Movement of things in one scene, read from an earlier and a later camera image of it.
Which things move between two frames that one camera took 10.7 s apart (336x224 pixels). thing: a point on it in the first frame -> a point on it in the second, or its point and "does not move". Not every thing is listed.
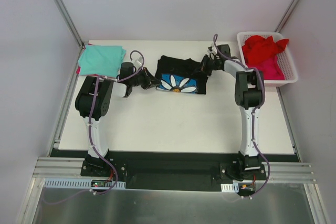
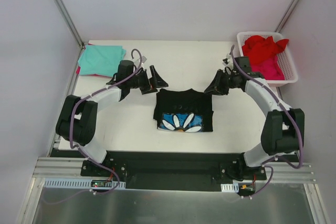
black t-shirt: x=178 y=74 -> x=187 y=110
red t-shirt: x=256 y=48 does not move
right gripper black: x=207 y=63 -> x=224 y=82
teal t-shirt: x=103 y=60 does not move
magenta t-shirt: x=270 y=67 does not move
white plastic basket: x=284 y=57 does not move
